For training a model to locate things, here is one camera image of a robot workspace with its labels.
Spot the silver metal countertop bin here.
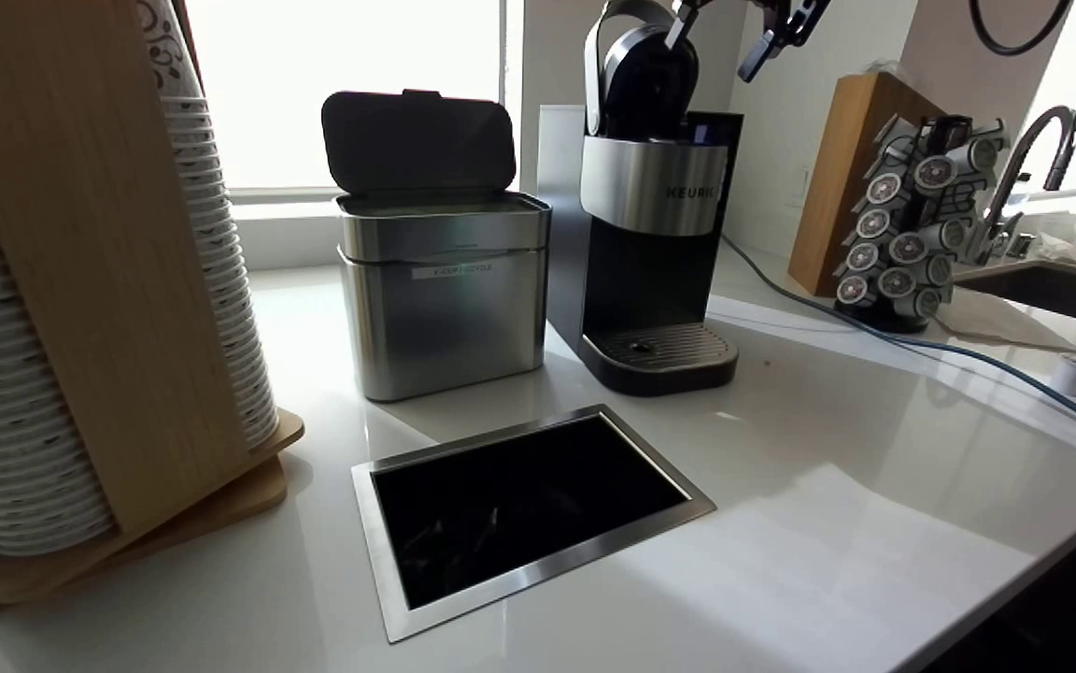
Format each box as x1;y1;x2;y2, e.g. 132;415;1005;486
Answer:
318;86;555;408

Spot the white-lidded coffee pod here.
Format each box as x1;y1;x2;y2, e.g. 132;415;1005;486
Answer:
850;207;898;243
834;272;878;311
875;266;924;306
911;152;959;198
890;228;939;271
845;238;885;277
865;167;908;208

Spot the black silver Keurig coffeemaker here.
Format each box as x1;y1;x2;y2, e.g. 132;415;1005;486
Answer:
544;0;747;399

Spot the wooden box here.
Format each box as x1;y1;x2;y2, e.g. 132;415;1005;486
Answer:
788;68;952;298

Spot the dark curved faucet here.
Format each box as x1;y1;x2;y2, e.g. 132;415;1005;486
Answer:
981;100;1076;259

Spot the dark sink basin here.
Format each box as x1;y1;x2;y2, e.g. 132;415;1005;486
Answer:
952;256;1076;337

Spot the white paper cup stack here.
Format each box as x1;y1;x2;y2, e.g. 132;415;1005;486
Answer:
133;0;285;456
0;104;120;562

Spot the steel countertop trash chute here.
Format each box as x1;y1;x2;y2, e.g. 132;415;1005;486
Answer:
348;399;716;648

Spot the wooden cup dispenser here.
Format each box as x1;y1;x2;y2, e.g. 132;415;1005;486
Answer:
0;0;308;627

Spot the white wall plate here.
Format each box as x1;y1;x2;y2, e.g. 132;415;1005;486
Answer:
533;100;586;198

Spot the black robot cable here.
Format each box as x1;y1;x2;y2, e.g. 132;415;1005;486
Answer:
967;0;1076;60

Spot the black power cable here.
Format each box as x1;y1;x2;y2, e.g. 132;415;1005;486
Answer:
719;231;845;316

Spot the black wire pod carousel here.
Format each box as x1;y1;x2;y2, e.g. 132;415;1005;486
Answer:
829;114;1012;337

